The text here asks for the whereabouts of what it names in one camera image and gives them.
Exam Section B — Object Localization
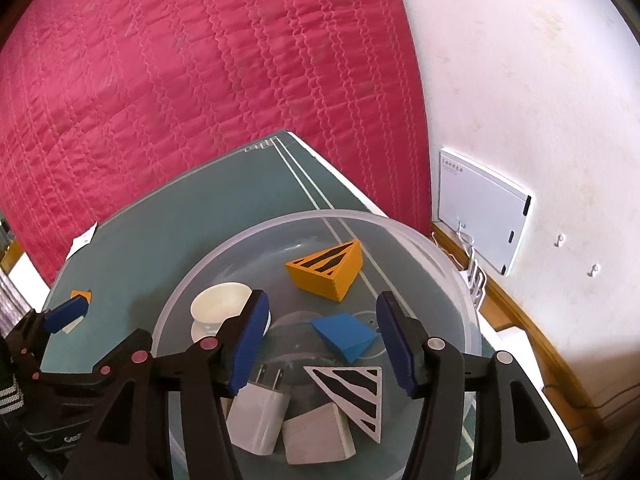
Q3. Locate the white phone charger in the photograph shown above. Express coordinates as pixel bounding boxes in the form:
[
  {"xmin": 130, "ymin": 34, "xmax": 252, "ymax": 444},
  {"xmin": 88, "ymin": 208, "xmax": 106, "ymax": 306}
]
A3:
[{"xmin": 227, "ymin": 365, "xmax": 291, "ymax": 456}]

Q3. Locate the beige wooden wedge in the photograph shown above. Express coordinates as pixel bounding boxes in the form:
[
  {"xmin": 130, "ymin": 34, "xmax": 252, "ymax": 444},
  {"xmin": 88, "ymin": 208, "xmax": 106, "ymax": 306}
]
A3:
[{"xmin": 281, "ymin": 402, "xmax": 357, "ymax": 465}]

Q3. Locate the white zebra striped wedge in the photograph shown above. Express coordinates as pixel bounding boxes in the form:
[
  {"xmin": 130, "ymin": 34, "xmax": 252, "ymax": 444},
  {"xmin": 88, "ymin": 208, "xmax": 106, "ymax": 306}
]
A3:
[{"xmin": 303, "ymin": 365, "xmax": 383, "ymax": 444}]

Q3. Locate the blue block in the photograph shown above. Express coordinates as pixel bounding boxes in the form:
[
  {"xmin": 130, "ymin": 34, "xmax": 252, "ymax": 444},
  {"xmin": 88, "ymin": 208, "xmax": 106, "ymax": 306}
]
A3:
[{"xmin": 310, "ymin": 313, "xmax": 378, "ymax": 364}]

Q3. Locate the orange striped wedge front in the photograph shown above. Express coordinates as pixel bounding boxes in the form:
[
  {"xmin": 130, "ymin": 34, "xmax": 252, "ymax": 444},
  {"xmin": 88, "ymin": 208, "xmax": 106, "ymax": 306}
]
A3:
[{"xmin": 285, "ymin": 240, "xmax": 363, "ymax": 302}]

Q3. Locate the brown wooden block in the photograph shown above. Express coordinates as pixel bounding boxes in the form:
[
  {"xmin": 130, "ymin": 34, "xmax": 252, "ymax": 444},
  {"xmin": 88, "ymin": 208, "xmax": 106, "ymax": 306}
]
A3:
[{"xmin": 62, "ymin": 316, "xmax": 84, "ymax": 334}]

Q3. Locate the grey wooden wedge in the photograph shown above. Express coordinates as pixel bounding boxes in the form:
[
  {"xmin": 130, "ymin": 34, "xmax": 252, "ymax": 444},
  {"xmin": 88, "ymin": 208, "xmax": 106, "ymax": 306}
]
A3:
[{"xmin": 220, "ymin": 396, "xmax": 233, "ymax": 417}]

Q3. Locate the white paper sheet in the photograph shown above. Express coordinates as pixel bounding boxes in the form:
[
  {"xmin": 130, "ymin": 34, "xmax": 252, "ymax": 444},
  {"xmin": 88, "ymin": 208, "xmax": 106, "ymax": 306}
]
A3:
[{"xmin": 65, "ymin": 222, "xmax": 98, "ymax": 260}]

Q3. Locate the clear plastic bowl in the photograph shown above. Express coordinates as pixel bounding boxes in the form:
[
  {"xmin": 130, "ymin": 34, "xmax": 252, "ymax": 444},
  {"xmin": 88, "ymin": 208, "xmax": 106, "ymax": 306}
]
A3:
[{"xmin": 152, "ymin": 209, "xmax": 482, "ymax": 479}]

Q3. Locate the white router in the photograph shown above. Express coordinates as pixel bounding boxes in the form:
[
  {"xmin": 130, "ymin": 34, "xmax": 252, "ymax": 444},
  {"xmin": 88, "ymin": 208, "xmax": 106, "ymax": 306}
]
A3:
[{"xmin": 461, "ymin": 240, "xmax": 487, "ymax": 311}]

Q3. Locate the red quilted blanket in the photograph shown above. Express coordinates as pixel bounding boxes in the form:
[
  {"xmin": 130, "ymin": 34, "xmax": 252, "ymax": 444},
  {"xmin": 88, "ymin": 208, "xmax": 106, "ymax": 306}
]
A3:
[{"xmin": 1, "ymin": 0, "xmax": 432, "ymax": 283}]

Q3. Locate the white wall panel box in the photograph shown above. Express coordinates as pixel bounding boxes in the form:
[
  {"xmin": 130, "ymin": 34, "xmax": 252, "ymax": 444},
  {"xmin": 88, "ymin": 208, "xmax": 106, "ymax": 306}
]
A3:
[{"xmin": 438, "ymin": 148, "xmax": 533, "ymax": 275}]

